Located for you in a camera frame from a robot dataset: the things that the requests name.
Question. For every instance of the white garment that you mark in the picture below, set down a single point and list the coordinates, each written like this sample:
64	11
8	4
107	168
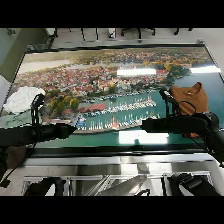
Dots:
23	98

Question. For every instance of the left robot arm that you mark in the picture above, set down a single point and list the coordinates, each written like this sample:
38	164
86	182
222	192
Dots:
30	134

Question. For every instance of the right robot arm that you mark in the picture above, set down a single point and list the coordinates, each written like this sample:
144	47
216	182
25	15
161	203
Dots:
180	124

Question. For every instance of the brown T-shirt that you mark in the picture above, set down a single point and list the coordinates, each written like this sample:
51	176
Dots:
193	96

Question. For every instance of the black office chair base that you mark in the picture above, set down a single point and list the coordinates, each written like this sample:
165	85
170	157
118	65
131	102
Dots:
138	31

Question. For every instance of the silver frame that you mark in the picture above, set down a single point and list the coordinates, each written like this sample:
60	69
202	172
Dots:
100	170

